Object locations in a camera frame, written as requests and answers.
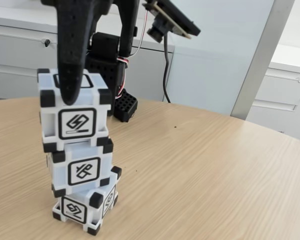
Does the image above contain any white cube crossed-lines symbol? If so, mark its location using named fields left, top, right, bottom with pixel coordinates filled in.
left=46, top=137, right=115, bottom=198

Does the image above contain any white cube stacked-squares symbol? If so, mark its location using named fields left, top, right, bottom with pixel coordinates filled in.
left=51, top=166, right=123, bottom=236

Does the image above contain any black camera module on bracket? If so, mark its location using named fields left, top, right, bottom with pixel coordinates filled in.
left=142, top=0, right=202, bottom=44

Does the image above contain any red white servo cable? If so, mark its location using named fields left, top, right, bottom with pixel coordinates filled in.
left=89, top=4, right=148, bottom=100

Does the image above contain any white cube zigzag symbol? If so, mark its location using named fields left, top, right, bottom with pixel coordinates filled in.
left=37, top=68, right=113, bottom=153

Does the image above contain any black camera cable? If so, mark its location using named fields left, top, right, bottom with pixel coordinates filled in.
left=162, top=34, right=175, bottom=104

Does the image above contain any narrow white drawer cabinet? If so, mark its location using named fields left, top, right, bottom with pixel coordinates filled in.
left=247, top=42, right=300, bottom=145

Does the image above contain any wide white drawer cabinet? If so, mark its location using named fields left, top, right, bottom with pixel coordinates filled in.
left=0, top=7, right=175, bottom=102

